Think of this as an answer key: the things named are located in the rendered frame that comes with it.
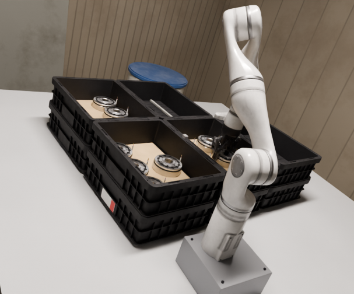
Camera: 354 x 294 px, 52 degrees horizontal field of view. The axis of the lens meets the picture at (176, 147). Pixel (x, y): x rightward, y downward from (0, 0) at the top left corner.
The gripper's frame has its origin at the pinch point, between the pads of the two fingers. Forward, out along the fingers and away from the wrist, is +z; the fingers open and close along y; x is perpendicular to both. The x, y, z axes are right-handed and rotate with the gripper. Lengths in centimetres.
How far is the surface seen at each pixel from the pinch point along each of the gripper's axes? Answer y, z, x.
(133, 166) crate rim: -48, -7, -11
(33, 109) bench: -51, 17, 73
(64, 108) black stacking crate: -49, 0, 42
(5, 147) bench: -70, 17, 41
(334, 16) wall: 158, -61, 78
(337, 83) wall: 156, -20, 50
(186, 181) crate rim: -35.8, -7.2, -20.9
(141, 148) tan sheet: -28.8, 3.0, 14.0
